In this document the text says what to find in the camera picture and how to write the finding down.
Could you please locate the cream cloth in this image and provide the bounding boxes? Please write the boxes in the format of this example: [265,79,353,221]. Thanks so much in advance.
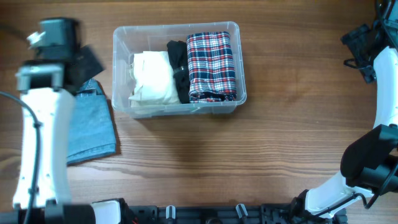
[129,51,180,108]

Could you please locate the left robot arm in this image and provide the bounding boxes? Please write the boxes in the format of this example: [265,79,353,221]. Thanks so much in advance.
[1,17,133,224]

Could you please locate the clear plastic storage container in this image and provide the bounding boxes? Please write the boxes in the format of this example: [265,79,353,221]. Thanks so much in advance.
[111,21,247,119]

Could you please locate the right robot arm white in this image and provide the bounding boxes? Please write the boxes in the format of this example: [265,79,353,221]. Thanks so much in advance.
[286,0,397,223]

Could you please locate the black garment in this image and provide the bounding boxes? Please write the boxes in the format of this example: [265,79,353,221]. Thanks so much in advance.
[167,40,190,104]

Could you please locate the blue jeans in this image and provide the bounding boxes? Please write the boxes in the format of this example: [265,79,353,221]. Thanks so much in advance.
[67,78,116,165]

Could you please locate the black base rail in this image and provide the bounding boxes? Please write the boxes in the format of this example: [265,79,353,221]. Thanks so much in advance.
[130,204,348,224]

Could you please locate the red plaid shirt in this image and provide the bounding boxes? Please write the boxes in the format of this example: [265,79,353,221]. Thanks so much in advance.
[187,31,237,103]

